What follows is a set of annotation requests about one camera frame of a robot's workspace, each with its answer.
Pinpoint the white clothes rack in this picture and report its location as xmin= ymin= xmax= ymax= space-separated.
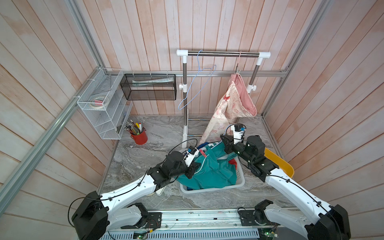
xmin=176 ymin=50 xmax=271 ymax=148

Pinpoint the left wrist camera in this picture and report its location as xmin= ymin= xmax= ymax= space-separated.
xmin=184 ymin=146 xmax=199 ymax=167

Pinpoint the yellow plastic tray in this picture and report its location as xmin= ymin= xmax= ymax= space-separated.
xmin=265 ymin=148 xmax=295 ymax=178

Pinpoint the tape roll on shelf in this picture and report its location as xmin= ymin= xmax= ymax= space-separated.
xmin=90 ymin=96 xmax=109 ymax=110

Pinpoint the white plastic laundry basket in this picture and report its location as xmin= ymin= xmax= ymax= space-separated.
xmin=180 ymin=157 xmax=246 ymax=194

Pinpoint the white remote-like bar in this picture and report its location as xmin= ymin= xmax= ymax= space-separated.
xmin=156 ymin=187 xmax=166 ymax=196

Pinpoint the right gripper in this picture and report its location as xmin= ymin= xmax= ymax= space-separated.
xmin=221 ymin=134 xmax=255 ymax=167

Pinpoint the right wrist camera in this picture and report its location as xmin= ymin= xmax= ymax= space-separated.
xmin=231 ymin=124 xmax=246 ymax=144

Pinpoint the cream pink print jacket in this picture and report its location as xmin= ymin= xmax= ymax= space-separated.
xmin=199 ymin=73 xmax=257 ymax=145

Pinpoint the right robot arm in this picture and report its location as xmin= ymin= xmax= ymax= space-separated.
xmin=221 ymin=135 xmax=351 ymax=240

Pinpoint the black mesh basket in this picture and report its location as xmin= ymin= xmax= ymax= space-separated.
xmin=120 ymin=73 xmax=177 ymax=101

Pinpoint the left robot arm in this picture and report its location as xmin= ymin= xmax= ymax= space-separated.
xmin=68 ymin=149 xmax=200 ymax=240

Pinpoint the pink hanger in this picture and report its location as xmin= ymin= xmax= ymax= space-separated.
xmin=235 ymin=51 xmax=242 ymax=74

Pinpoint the blue red white jacket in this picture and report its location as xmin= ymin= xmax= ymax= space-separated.
xmin=197 ymin=142 xmax=219 ymax=150

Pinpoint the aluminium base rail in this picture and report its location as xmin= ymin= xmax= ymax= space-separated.
xmin=76 ymin=208 xmax=325 ymax=240

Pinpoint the red pencil cup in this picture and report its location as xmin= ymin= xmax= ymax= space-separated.
xmin=131 ymin=131 xmax=148 ymax=145

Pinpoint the white wire shelf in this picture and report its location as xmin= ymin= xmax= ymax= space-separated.
xmin=77 ymin=68 xmax=132 ymax=140

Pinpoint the green jacket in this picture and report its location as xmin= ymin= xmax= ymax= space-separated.
xmin=177 ymin=142 xmax=237 ymax=190

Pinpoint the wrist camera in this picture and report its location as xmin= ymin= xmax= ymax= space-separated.
xmin=184 ymin=146 xmax=199 ymax=167
xmin=231 ymin=124 xmax=246 ymax=144

